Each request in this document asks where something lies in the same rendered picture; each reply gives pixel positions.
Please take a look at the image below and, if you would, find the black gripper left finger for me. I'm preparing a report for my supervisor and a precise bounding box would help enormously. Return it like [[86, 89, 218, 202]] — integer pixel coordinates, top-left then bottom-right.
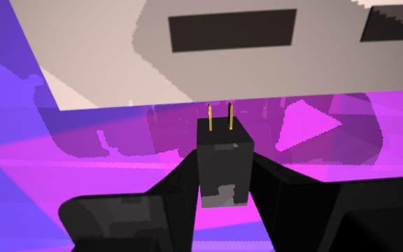
[[58, 149, 199, 252]]

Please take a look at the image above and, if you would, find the black two-prong charger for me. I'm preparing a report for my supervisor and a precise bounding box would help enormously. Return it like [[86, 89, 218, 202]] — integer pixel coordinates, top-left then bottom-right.
[[197, 102, 255, 209]]

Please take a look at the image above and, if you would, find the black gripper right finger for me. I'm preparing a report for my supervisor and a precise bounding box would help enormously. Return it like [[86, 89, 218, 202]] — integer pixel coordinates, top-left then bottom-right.
[[250, 152, 403, 252]]

